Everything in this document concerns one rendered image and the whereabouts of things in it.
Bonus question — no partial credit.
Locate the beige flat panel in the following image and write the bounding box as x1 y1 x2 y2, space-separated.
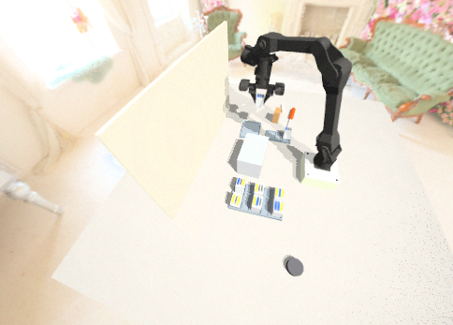
94 22 229 219

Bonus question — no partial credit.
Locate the orange rectangular block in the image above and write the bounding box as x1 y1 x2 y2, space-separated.
272 107 281 124

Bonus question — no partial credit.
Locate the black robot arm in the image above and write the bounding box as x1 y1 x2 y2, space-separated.
241 32 352 172

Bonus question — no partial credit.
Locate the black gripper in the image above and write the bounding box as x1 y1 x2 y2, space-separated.
239 71 285 105

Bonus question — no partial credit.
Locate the orange-handled screwdriver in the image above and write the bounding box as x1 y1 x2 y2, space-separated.
287 108 295 126

